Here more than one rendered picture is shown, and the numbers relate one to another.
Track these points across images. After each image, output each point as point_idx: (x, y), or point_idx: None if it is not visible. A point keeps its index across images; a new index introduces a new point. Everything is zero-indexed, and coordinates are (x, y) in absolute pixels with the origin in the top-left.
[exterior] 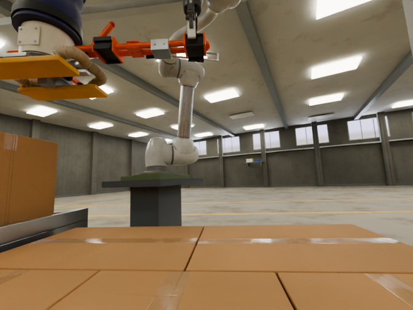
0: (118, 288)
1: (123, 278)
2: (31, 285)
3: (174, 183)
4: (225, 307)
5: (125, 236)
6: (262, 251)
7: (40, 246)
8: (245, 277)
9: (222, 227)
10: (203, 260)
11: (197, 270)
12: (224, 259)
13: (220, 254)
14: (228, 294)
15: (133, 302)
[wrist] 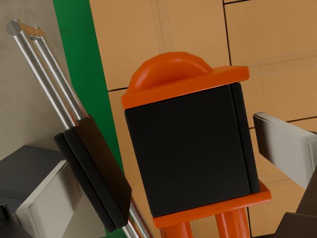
0: (258, 100)
1: (247, 105)
2: (262, 156)
3: (8, 191)
4: (265, 33)
5: None
6: (188, 12)
7: (207, 223)
8: (235, 25)
9: (115, 64)
10: (214, 60)
11: (229, 60)
12: (210, 43)
13: (201, 49)
14: (254, 33)
15: (268, 83)
